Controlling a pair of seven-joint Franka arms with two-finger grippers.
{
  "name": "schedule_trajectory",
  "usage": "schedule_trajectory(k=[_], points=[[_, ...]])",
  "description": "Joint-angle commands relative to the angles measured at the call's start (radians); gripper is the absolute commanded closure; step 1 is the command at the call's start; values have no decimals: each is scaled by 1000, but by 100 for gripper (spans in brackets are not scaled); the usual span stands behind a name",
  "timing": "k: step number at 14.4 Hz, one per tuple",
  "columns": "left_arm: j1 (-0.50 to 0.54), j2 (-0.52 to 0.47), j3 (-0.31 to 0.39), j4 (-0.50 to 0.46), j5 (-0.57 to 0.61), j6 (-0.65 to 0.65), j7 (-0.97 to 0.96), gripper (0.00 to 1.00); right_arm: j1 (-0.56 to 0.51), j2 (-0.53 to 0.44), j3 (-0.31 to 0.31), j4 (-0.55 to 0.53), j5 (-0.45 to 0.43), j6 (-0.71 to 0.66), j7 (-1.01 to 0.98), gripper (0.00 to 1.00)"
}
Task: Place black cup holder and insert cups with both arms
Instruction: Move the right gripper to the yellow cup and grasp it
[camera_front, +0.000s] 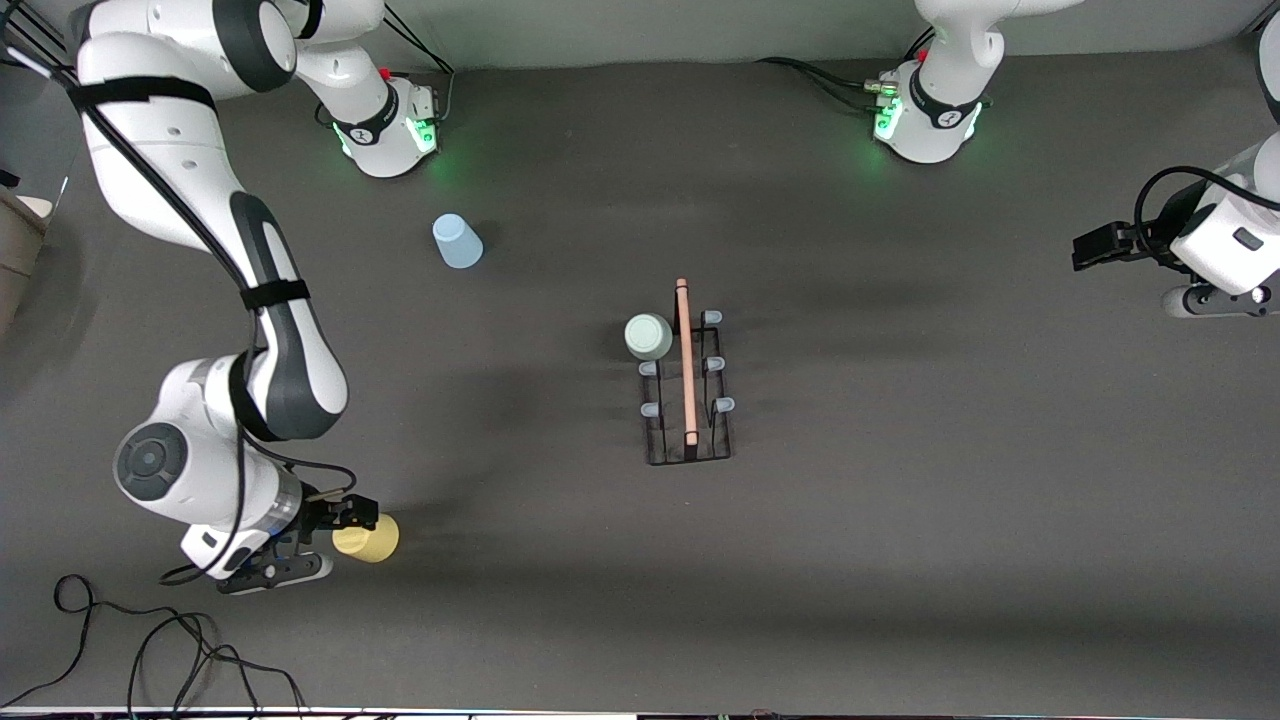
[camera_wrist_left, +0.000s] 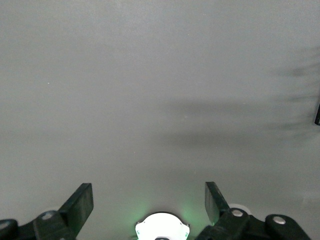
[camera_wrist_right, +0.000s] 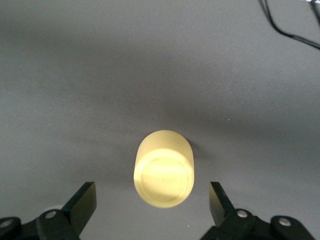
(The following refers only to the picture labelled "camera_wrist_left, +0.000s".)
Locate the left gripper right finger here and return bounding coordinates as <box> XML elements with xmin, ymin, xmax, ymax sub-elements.
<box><xmin>197</xmin><ymin>181</ymin><xmax>251</xmax><ymax>240</ymax></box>

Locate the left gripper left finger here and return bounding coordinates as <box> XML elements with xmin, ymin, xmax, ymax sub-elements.
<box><xmin>33</xmin><ymin>182</ymin><xmax>95</xmax><ymax>240</ymax></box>

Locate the black wire cup holder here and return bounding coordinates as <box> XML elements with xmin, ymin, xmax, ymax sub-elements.
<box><xmin>314</xmin><ymin>100</ymin><xmax>320</xmax><ymax>126</ymax></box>

